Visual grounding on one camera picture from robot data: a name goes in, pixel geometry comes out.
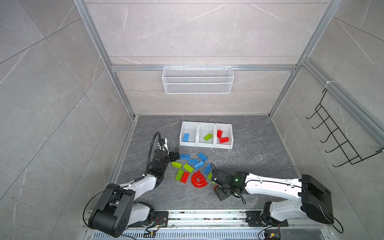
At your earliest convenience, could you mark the red arch lego piece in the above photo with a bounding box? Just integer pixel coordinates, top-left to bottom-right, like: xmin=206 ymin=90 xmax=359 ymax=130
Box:
xmin=191 ymin=171 xmax=208 ymax=188

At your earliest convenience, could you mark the green lego brick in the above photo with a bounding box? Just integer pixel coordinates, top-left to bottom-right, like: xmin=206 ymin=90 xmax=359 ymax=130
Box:
xmin=175 ymin=169 xmax=185 ymax=182
xmin=203 ymin=134 xmax=213 ymax=142
xmin=183 ymin=164 xmax=195 ymax=173
xmin=172 ymin=162 xmax=182 ymax=169

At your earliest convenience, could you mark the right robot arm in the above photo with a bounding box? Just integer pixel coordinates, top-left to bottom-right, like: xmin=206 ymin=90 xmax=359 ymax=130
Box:
xmin=212 ymin=168 xmax=335 ymax=225

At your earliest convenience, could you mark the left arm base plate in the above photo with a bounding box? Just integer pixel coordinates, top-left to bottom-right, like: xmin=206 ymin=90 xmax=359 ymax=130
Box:
xmin=128 ymin=211 xmax=169 ymax=228

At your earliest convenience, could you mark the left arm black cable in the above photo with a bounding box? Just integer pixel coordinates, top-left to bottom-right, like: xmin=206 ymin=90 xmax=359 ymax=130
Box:
xmin=143 ymin=131 xmax=162 ymax=176

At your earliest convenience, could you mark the black wire hook rack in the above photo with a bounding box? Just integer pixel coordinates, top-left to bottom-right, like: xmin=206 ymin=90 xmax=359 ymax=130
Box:
xmin=306 ymin=88 xmax=384 ymax=168

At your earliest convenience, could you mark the green lego brick centre underside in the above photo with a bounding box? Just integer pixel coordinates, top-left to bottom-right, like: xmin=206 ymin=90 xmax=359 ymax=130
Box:
xmin=208 ymin=171 xmax=213 ymax=181

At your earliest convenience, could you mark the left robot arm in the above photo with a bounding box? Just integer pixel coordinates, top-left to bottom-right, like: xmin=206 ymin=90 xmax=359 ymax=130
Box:
xmin=88 ymin=147 xmax=180 ymax=238

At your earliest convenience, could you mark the metal front rail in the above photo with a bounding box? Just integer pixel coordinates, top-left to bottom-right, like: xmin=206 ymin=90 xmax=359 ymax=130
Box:
xmin=118 ymin=209 xmax=338 ymax=240

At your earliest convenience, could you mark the blue lego brick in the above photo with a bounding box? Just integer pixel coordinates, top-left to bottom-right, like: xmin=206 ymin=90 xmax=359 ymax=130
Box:
xmin=198 ymin=153 xmax=208 ymax=163
xmin=194 ymin=161 xmax=205 ymax=170
xmin=180 ymin=154 xmax=191 ymax=160
xmin=183 ymin=134 xmax=190 ymax=142
xmin=188 ymin=159 xmax=199 ymax=166

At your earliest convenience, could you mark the blue lego brick underside up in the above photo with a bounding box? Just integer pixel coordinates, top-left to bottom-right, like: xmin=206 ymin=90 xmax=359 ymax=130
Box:
xmin=204 ymin=165 xmax=212 ymax=175

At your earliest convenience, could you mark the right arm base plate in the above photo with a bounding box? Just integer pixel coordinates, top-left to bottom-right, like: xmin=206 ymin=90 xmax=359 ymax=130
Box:
xmin=246 ymin=211 xmax=289 ymax=227

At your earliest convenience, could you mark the white three-compartment bin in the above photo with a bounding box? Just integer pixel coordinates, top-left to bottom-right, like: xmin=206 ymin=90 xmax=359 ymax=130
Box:
xmin=179 ymin=122 xmax=234 ymax=150

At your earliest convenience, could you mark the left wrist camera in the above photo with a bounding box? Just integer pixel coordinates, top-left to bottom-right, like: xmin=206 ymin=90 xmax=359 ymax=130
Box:
xmin=159 ymin=138 xmax=169 ymax=153

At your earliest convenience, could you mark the white wire mesh basket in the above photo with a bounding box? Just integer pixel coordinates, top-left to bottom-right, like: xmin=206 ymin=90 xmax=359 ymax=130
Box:
xmin=162 ymin=67 xmax=235 ymax=94

